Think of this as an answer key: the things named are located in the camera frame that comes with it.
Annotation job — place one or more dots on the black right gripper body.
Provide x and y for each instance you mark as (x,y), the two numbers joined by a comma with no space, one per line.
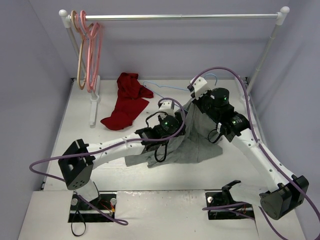
(198,100)

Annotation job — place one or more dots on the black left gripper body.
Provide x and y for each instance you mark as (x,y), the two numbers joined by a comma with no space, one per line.
(180,117)

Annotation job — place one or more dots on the grey t shirt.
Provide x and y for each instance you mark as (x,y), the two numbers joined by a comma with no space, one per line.
(191,148)

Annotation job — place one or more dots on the light blue wire hanger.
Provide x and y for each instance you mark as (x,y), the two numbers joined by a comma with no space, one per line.
(144,83)

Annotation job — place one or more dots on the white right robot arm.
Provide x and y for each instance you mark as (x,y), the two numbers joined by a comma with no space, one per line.
(283,191)

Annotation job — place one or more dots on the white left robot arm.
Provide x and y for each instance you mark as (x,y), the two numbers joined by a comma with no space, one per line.
(80,158)

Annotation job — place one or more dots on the red t shirt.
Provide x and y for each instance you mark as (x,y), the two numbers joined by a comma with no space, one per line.
(131,101)

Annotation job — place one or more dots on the pink plastic hanger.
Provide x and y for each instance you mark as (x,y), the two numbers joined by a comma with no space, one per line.
(91,40)

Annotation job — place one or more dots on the white metal clothes rack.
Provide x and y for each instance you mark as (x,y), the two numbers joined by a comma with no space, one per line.
(75,39)

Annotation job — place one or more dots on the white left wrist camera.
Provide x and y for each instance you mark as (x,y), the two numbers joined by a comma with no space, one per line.
(166,108)

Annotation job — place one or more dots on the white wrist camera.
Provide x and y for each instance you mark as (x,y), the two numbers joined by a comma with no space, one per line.
(198,87)
(166,108)

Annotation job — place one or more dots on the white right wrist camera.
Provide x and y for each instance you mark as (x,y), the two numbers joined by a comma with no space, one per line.
(198,87)

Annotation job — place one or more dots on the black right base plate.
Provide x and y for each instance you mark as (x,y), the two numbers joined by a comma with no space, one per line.
(224,208)

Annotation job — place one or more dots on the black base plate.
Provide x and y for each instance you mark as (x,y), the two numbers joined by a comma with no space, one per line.
(79,210)
(224,208)

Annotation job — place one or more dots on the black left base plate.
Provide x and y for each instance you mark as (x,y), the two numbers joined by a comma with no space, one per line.
(79,210)

